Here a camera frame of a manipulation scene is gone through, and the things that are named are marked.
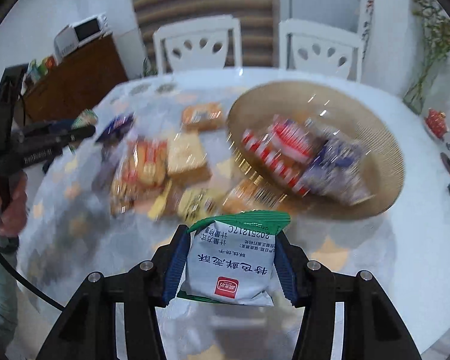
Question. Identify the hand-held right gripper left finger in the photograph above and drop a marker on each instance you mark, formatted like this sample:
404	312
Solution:
173	268

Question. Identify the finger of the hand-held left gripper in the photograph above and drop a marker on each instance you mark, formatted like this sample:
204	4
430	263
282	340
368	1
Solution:
81	133
62	124

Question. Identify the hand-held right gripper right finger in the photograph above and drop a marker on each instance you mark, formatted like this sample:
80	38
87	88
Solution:
285	270

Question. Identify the small green snack packet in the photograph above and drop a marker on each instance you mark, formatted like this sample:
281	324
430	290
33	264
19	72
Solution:
86	117

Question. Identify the blue snack packet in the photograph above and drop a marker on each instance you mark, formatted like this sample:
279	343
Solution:
116	125

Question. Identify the green and white snack packet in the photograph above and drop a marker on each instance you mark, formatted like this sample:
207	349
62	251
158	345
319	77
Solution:
228	262

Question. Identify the woven straw basket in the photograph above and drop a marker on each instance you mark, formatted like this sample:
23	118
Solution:
360	120

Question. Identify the person's left hand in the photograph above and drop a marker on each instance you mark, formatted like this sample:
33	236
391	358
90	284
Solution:
9	212

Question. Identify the brown wooden cabinet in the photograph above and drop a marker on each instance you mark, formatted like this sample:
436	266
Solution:
82	78

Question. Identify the small colourful containers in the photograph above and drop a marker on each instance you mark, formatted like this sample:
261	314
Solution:
41	68

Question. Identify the yellow snack packet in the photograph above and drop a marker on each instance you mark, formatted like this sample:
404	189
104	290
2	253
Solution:
198	204

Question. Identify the wrapped hot dog rolls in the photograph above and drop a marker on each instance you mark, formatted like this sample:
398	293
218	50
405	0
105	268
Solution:
142	168

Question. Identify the narrow white cabinet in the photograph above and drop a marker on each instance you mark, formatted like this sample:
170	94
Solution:
131	52

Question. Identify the white microwave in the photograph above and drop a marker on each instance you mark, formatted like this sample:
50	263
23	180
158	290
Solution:
88	28

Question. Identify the wrapped toast slices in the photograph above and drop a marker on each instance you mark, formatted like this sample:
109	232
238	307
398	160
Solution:
185	155

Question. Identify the purple snack packet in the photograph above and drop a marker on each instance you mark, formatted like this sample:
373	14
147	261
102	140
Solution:
337	165

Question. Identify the white plastic chair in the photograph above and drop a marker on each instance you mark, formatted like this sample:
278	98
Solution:
195	30
322	32

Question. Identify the red decorated jar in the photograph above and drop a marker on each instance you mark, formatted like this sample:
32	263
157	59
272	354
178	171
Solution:
437	122

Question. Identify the glass vase with dried stems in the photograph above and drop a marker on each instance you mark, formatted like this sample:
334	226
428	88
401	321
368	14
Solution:
414	97

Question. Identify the white appliance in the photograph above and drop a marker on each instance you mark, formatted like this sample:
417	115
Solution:
322	5

